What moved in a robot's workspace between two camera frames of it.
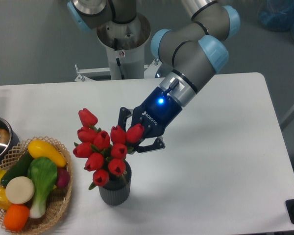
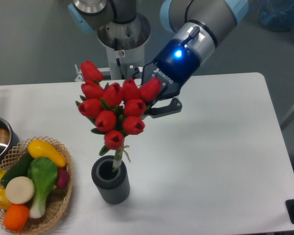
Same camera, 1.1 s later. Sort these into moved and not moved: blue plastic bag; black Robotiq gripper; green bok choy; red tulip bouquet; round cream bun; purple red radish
Moved: black Robotiq gripper; red tulip bouquet
Not moved: green bok choy; round cream bun; purple red radish; blue plastic bag
